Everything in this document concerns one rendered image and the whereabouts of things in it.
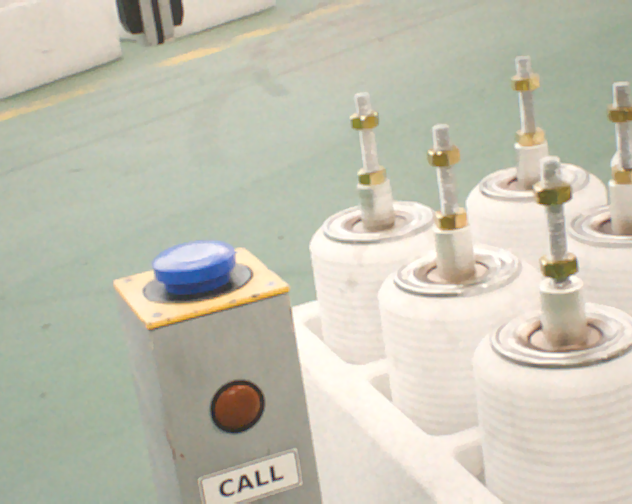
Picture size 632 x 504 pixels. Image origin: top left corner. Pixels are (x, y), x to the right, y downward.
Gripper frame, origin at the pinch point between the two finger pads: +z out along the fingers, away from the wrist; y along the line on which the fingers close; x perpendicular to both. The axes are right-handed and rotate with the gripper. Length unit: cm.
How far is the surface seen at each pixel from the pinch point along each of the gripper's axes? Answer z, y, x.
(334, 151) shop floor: 45, -54, -127
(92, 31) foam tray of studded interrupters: 37, -42, -241
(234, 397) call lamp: 18.1, 0.2, 4.1
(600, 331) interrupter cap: 19.8, -18.8, 5.2
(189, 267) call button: 12.1, 0.8, 2.0
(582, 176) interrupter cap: 19.5, -31.8, -17.3
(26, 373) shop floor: 45, 3, -72
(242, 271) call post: 13.5, -2.1, 0.5
